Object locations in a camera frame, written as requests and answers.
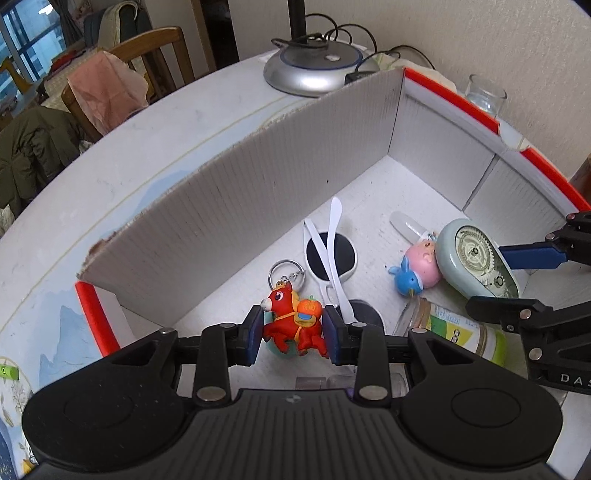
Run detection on pink cloth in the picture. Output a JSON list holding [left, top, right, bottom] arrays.
[[68, 51, 149, 137]]

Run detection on dark green jacket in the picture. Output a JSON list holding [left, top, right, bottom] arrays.
[[0, 106, 86, 217]]

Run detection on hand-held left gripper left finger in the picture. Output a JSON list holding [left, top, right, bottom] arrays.
[[104, 305, 265, 401]]

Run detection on grey-blue garment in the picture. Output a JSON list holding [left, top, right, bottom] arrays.
[[83, 0, 153, 47]]

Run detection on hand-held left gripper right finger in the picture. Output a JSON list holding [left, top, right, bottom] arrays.
[[322, 305, 490, 401]]

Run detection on white crumpled tissue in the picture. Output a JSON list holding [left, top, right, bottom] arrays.
[[365, 51, 402, 75]]

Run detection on silver round lamp base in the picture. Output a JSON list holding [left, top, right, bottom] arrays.
[[263, 0, 363, 97]]

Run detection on pale green correction tape dispenser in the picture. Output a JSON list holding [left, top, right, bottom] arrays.
[[436, 219, 520, 298]]

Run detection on pink-headed doll figure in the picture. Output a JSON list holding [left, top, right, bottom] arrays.
[[388, 233, 444, 296]]

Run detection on clear glass cup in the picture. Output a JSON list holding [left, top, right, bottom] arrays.
[[464, 74, 509, 116]]

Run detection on black power adapter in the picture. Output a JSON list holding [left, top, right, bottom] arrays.
[[344, 69, 384, 87]]

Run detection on red horse keychain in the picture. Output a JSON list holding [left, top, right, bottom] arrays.
[[262, 261, 331, 358]]

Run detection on black cable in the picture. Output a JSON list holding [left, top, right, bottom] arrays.
[[305, 13, 444, 70]]

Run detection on translucent plastic tube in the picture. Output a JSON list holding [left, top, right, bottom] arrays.
[[390, 211, 428, 241]]

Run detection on window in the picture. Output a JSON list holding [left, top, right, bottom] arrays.
[[0, 0, 70, 95]]

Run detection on white sunglasses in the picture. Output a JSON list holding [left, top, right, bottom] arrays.
[[302, 196, 386, 334]]

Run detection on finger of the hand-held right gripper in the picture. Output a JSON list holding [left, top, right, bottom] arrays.
[[466, 296, 591, 334], [499, 211, 591, 273]]

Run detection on red and white cardboard box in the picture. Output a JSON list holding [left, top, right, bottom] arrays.
[[74, 67, 591, 402]]

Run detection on wooden chair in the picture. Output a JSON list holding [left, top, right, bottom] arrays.
[[60, 27, 197, 139]]

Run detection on toothpick jar with green lid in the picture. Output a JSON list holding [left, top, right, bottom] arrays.
[[392, 298, 509, 367]]

